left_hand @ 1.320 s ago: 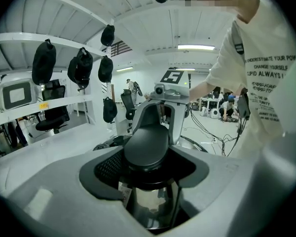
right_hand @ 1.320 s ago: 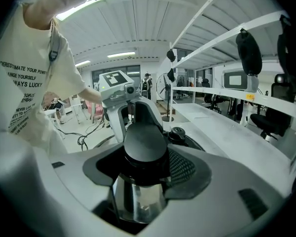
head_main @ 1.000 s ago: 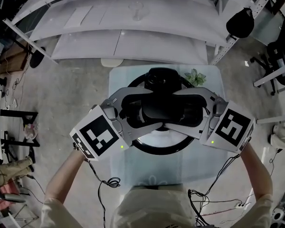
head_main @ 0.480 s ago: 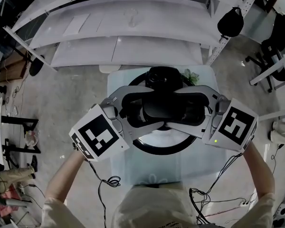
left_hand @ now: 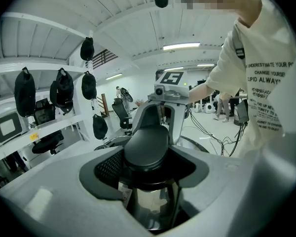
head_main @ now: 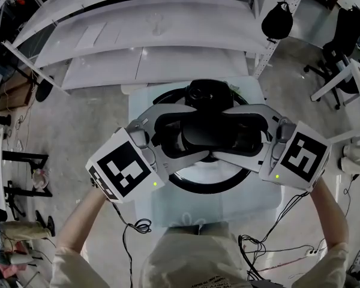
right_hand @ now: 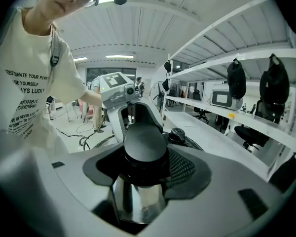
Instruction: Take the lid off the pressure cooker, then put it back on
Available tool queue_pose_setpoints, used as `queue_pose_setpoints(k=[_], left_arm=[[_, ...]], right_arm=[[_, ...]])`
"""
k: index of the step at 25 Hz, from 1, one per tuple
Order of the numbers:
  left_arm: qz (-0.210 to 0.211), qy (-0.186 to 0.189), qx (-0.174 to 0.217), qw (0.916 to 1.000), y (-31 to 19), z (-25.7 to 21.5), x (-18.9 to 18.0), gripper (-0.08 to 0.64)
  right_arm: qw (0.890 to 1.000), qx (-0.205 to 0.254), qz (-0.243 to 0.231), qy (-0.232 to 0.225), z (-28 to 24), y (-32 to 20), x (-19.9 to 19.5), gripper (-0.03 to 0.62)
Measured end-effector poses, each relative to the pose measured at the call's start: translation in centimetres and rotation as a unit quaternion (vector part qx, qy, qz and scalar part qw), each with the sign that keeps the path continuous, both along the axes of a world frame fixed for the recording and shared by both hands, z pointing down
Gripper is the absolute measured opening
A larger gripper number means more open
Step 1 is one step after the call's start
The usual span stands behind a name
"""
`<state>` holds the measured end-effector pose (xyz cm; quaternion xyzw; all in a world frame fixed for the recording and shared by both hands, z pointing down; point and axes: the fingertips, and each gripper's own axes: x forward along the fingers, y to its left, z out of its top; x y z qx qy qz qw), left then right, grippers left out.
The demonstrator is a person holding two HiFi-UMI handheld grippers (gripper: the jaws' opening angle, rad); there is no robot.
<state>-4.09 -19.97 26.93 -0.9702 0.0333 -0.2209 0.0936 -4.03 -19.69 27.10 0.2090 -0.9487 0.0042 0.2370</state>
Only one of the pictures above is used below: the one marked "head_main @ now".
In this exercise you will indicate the white power strip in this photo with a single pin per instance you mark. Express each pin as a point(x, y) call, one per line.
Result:
point(312, 252)

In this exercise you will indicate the black silver cooker lid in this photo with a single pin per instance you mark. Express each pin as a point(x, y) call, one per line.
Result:
point(208, 97)

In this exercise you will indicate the white shelving rack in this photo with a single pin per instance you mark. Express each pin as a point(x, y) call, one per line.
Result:
point(183, 61)

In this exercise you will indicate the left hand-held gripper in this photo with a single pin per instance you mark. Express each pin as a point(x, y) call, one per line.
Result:
point(120, 166)

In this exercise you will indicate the light blue tablecloth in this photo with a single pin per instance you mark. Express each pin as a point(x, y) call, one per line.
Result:
point(216, 208)

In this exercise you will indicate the brown wooden box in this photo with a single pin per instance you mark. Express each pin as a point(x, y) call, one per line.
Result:
point(15, 96)

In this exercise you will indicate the person's left forearm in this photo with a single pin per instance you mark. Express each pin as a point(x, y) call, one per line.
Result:
point(84, 220)

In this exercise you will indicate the small black hanging bag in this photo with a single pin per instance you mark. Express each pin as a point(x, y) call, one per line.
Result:
point(277, 22)

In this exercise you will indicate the black standing fan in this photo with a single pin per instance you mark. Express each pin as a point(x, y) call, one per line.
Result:
point(44, 90)

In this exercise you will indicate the white pink bowl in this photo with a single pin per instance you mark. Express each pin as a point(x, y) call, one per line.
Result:
point(41, 180)

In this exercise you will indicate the person's cream shirt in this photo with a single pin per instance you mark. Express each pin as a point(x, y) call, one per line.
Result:
point(192, 256)

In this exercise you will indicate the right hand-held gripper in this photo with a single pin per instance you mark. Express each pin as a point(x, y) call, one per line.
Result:
point(303, 157)

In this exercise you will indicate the black office chair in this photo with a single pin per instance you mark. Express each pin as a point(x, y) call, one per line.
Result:
point(348, 25)

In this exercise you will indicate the person's right forearm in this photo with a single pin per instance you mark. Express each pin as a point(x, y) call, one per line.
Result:
point(331, 217)

